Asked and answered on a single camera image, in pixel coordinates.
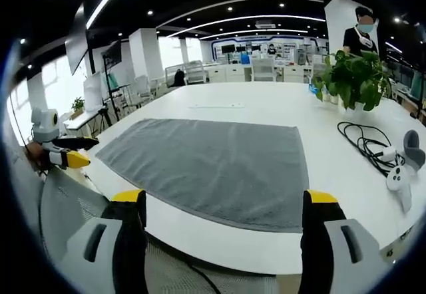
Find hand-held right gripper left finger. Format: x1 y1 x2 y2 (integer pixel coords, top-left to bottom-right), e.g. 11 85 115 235
57 189 149 294

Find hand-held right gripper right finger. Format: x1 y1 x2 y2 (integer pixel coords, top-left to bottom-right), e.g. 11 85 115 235
300 189 391 294

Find grey towel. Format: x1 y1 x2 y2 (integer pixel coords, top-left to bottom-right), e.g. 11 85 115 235
95 118 310 233

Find person's left hand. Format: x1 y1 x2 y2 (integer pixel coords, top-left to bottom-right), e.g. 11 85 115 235
25 140 51 170

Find small potted plant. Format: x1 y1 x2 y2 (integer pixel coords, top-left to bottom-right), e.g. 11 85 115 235
70 96 86 119

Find grey mesh office chair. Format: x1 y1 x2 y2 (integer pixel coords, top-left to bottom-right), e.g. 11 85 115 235
39 166 277 294

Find black tripod stand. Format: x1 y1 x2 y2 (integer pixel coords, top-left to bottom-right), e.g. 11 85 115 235
87 51 121 132

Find white handheld controller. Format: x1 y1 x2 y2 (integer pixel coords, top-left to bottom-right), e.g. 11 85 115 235
385 165 413 214

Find white power adapter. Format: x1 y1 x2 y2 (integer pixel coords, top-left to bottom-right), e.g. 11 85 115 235
375 146 397 160

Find white table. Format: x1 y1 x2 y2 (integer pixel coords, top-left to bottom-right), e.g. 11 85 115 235
65 81 426 275

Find white office chair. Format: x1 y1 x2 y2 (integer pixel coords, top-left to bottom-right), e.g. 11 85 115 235
184 60 208 85
250 57 281 82

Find potted green plant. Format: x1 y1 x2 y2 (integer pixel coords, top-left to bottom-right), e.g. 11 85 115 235
312 49 393 112

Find wall-mounted black monitor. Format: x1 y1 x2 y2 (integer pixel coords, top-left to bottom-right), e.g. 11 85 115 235
64 3 91 76

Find black cable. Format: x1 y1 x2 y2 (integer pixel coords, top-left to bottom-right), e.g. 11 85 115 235
337 121 406 178

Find grey padded strap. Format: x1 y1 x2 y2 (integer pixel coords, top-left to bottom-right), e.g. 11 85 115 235
403 129 426 171

